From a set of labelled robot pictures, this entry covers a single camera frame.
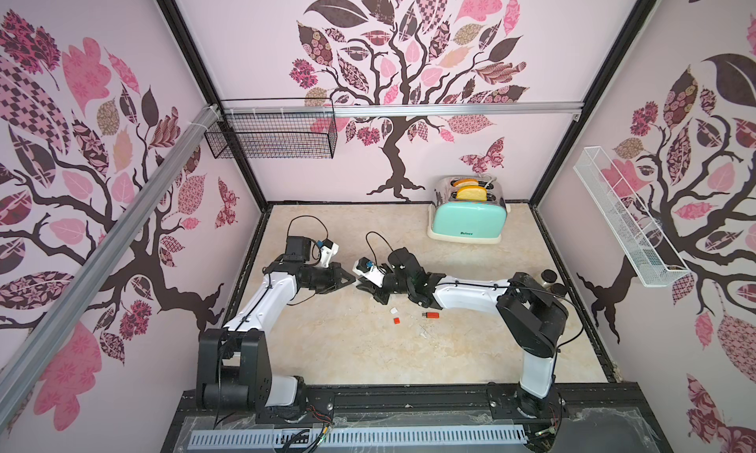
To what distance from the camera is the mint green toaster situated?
0.99 m

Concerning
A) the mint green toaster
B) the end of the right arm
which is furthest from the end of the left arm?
the mint green toaster

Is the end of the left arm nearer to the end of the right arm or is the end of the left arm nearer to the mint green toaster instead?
the end of the right arm
